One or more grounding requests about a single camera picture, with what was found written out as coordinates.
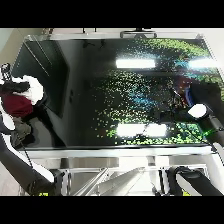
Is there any white shirt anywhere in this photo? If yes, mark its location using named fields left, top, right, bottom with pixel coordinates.
left=21, top=75, right=45, bottom=105

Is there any red garment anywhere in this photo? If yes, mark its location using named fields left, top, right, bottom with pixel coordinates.
left=0, top=93, right=35, bottom=118

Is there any silver frame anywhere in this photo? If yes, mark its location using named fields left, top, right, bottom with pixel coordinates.
left=19, top=145, right=224, bottom=196

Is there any black cable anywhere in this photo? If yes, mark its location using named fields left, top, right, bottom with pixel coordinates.
left=18, top=141, right=36, bottom=171

